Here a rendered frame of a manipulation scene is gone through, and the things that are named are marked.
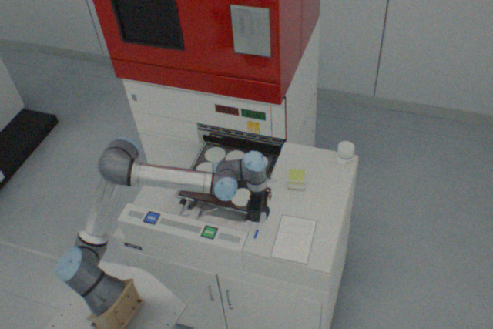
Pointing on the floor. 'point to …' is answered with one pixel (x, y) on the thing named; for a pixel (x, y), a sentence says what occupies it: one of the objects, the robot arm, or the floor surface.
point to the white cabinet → (238, 290)
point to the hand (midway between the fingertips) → (259, 222)
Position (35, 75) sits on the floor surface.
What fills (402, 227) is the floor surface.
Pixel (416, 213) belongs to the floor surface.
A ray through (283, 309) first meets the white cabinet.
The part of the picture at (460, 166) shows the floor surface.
